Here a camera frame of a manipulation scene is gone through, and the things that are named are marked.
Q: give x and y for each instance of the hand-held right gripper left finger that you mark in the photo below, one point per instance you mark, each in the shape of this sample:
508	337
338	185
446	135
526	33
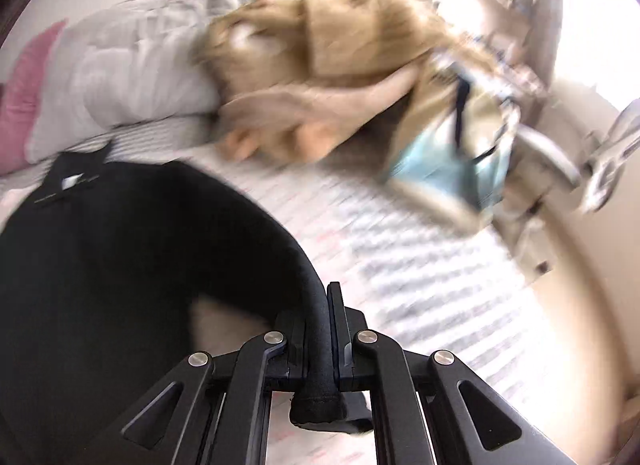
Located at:
291	351

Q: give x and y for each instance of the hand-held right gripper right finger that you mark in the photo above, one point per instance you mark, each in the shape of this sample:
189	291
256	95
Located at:
346	341

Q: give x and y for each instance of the black garment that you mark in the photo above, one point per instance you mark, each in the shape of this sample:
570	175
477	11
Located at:
125	255

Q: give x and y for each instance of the cherry print bedspread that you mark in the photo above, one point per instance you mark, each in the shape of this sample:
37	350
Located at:
400	270

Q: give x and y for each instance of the beige and blue tote bag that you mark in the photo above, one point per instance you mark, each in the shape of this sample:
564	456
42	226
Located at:
450	155

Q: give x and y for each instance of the grey office chair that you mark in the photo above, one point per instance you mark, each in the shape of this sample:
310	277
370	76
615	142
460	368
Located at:
550	160

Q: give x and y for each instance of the tan plush toy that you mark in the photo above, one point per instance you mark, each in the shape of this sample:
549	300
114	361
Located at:
340	40

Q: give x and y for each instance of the grey pillow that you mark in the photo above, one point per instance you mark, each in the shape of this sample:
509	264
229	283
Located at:
130	60

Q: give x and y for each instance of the pink pillow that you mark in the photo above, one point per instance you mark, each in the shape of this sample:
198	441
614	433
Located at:
32	90

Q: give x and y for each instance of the grey curtain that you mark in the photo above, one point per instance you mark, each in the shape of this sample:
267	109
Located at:
555	5

